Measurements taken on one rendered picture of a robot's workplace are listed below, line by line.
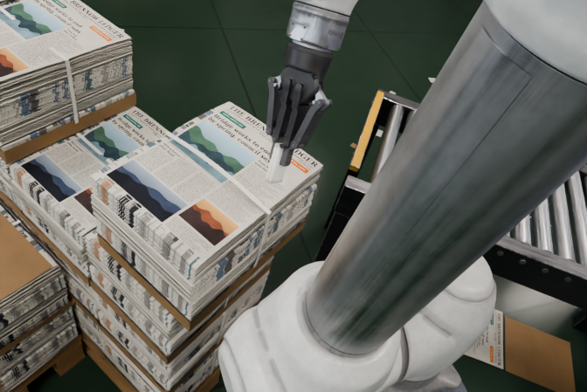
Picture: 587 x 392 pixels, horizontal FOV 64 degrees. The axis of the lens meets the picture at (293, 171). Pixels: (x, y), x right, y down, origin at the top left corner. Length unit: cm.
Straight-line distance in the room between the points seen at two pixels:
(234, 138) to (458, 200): 77
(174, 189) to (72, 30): 58
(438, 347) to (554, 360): 179
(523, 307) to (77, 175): 200
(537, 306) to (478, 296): 190
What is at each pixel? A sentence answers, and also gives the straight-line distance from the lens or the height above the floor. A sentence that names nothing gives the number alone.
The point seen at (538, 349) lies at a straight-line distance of 243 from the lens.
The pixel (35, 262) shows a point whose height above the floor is 60.
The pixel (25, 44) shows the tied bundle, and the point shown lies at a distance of 129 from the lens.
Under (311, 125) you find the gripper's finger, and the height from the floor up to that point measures 128.
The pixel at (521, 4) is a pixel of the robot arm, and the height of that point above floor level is 168.
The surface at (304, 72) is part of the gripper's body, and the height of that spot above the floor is 135.
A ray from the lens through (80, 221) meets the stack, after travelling 118.
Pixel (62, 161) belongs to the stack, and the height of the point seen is 83.
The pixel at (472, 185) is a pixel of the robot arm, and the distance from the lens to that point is 29.
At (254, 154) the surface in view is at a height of 106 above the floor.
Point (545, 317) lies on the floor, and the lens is 255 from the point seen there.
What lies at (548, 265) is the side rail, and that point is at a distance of 151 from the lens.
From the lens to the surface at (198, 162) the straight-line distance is 96.
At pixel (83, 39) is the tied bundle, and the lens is 130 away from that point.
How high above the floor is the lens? 175
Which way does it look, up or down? 45 degrees down
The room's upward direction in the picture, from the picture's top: 16 degrees clockwise
